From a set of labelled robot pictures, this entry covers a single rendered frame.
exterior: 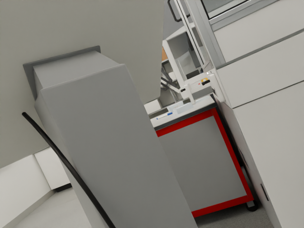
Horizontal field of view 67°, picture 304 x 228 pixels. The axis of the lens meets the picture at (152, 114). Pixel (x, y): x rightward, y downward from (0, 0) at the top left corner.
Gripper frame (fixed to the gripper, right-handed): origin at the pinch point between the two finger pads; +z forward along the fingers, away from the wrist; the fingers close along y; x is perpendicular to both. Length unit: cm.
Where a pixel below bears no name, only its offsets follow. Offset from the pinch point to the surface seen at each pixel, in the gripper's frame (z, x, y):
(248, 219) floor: 81, 8, -46
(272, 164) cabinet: 43, -55, 0
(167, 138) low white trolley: 12.0, 11.3, -30.7
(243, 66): 18, -55, 22
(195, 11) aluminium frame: -5, -55, 29
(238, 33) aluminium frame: 11, -55, 30
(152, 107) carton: -42, 377, -95
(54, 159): -135, 237, -247
